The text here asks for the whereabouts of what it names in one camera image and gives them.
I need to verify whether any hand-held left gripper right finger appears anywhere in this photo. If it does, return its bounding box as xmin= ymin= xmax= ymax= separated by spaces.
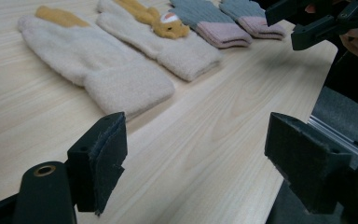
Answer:
xmin=264 ymin=112 xmax=352 ymax=216

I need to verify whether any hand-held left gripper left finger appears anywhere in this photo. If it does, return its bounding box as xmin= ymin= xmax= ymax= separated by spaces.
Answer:
xmin=66 ymin=111 xmax=129 ymax=217

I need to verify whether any beige glove mustard thumb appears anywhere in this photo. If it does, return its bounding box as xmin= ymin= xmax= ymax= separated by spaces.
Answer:
xmin=17 ymin=5 xmax=175 ymax=120

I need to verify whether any beige glove with animal patch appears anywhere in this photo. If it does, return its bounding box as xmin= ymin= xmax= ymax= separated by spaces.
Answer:
xmin=96 ymin=0 xmax=223 ymax=82

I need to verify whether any grey glove pink cuff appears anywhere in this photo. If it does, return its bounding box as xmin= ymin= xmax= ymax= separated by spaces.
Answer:
xmin=169 ymin=0 xmax=254 ymax=49
xmin=219 ymin=0 xmax=287 ymax=40

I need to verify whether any aluminium profile bar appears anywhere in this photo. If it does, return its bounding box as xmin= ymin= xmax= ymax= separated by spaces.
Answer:
xmin=307 ymin=115 xmax=358 ymax=161

